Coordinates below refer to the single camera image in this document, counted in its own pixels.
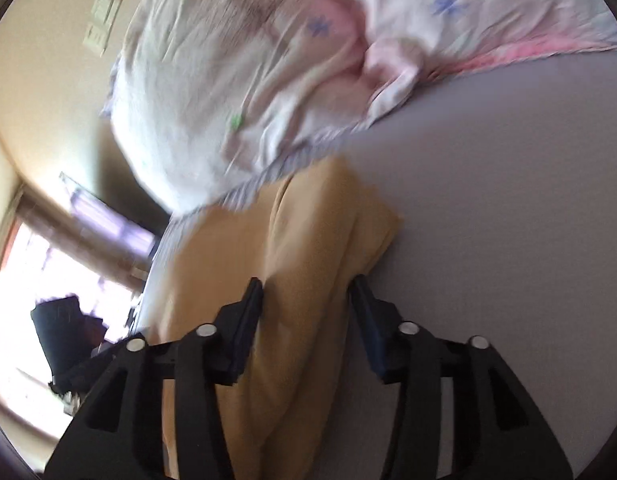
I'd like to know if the white floral pillow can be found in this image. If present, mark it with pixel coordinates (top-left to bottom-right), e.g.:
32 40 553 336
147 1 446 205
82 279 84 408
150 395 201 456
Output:
100 0 422 214

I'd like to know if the tan long sleeve shirt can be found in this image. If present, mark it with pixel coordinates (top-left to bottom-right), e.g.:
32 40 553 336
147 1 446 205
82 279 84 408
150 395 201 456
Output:
147 157 401 479

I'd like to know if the brown window curtain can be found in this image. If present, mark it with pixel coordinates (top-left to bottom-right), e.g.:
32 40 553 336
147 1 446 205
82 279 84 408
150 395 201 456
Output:
14 190 149 292

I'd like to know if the lavender bed sheet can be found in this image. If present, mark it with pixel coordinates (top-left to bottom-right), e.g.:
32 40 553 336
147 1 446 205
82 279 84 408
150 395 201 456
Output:
135 46 617 480

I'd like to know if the pink floral pillow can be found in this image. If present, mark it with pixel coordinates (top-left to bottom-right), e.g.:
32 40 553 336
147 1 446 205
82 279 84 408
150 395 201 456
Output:
357 0 617 73

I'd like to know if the white wall switch panel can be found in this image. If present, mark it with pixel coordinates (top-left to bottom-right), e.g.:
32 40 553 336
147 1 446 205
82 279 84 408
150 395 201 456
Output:
83 0 123 58

